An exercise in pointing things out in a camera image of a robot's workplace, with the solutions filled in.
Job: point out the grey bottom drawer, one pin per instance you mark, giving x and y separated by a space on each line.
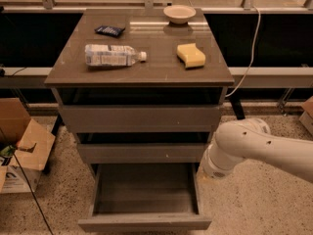
145 197

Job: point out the grey drawer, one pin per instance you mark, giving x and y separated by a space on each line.
142 148
122 110
145 197

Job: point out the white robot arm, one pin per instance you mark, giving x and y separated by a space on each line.
251 138

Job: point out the grey drawer cabinet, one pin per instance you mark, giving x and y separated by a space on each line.
148 31

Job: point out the grey middle drawer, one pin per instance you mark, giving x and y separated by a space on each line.
142 148

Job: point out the grey top drawer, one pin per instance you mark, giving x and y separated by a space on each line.
122 110

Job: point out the yellow sponge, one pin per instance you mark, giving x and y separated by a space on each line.
191 55

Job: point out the clear plastic water bottle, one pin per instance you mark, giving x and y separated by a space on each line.
99 55

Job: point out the dark blue snack packet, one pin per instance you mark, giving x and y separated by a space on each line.
109 30

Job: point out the beige ceramic bowl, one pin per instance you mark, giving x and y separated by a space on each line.
179 14

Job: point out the open cardboard box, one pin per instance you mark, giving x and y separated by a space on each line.
25 148

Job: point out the cardboard box at right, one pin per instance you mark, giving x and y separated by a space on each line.
307 116

